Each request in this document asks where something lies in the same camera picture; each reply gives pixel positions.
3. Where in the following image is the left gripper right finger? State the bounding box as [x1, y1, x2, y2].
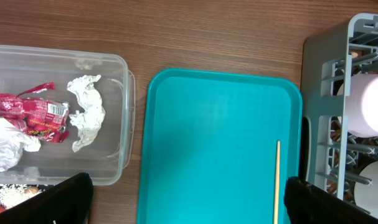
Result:
[283, 177, 378, 224]

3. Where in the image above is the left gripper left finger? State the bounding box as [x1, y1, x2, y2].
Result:
[0, 172, 94, 224]

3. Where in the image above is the peanuts pile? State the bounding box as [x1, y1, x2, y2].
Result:
[24, 187, 39, 195]

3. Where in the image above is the wooden chopstick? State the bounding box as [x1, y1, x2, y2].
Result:
[273, 141, 281, 224]

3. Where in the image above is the large white bowl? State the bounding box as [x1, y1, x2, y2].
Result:
[354, 161, 378, 218]

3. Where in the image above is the white paper napkin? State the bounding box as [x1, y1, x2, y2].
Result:
[67, 75, 106, 152]

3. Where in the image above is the red snack wrapper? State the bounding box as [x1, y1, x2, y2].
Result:
[0, 82, 69, 143]

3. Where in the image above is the white tissue paper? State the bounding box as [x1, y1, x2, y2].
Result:
[0, 118, 41, 172]

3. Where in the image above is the small white bowl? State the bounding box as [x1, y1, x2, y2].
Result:
[344, 73, 378, 138]

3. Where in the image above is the grey plastic dishwasher rack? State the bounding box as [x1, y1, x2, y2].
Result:
[301, 13, 378, 215]

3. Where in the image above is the clear plastic waste bin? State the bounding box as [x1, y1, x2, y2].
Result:
[0, 45, 135, 185]

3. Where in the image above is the teal plastic serving tray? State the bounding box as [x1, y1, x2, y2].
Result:
[137, 68, 302, 224]

